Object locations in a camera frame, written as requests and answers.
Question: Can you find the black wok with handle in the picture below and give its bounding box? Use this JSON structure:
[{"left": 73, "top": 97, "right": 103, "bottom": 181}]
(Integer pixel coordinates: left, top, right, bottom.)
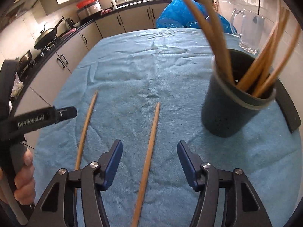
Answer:
[{"left": 34, "top": 17, "right": 64, "bottom": 50}]

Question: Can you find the silver range hood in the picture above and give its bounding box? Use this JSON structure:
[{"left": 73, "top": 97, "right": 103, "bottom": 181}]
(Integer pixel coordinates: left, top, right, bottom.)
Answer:
[{"left": 1, "top": 0, "right": 39, "bottom": 31}]

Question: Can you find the wooden chopstick pair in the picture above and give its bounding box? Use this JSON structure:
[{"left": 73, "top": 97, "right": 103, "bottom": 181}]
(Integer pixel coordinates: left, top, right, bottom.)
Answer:
[{"left": 254, "top": 0, "right": 286, "bottom": 91}]

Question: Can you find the blue plastic bag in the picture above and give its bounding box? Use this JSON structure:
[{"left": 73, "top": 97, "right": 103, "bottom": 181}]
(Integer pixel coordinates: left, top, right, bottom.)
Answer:
[{"left": 156, "top": 0, "right": 237, "bottom": 34}]

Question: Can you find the steel kettle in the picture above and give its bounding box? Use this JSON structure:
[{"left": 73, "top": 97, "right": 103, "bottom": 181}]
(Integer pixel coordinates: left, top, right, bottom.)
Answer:
[{"left": 65, "top": 17, "right": 75, "bottom": 30}]

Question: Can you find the dark grey utensil holder cup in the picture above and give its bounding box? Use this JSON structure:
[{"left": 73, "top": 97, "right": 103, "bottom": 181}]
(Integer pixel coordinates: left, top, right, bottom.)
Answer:
[{"left": 201, "top": 59, "right": 276, "bottom": 137}]

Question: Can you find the clear glass beer mug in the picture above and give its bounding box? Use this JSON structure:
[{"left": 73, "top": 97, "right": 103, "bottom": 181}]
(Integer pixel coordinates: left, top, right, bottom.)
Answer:
[{"left": 230, "top": 9, "right": 265, "bottom": 55}]

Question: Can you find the person left hand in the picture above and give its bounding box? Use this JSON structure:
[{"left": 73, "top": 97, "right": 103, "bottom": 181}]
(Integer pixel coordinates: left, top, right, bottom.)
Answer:
[{"left": 14, "top": 149, "right": 36, "bottom": 205}]

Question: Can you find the small steel pot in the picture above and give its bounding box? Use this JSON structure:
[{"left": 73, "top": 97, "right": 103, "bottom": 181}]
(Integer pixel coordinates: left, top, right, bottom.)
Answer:
[{"left": 17, "top": 50, "right": 32, "bottom": 72}]

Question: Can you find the silver rice cooker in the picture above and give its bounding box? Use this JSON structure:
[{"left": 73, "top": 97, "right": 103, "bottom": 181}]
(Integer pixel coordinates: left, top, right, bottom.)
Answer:
[{"left": 77, "top": 1, "right": 102, "bottom": 20}]

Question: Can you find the wooden chopstick long dark tip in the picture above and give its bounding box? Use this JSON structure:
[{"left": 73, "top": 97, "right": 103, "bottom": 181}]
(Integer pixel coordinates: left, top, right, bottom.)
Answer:
[{"left": 74, "top": 90, "right": 99, "bottom": 198}]

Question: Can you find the blue terry table cloth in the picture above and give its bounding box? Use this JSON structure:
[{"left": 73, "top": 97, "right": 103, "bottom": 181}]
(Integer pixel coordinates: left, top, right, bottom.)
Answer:
[{"left": 34, "top": 28, "right": 302, "bottom": 226}]

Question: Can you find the wooden chopstick crossing diagonal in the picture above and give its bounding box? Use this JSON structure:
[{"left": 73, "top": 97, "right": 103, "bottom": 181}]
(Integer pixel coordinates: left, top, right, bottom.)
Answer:
[{"left": 131, "top": 103, "right": 160, "bottom": 227}]

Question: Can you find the wooden chopstick vertical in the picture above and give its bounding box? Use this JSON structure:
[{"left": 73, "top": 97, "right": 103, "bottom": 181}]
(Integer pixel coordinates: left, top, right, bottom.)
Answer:
[{"left": 171, "top": 0, "right": 234, "bottom": 83}]

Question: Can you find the red plastic basin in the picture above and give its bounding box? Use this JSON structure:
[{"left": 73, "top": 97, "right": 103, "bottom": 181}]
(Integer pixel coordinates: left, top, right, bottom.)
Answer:
[{"left": 76, "top": 0, "right": 96, "bottom": 9}]

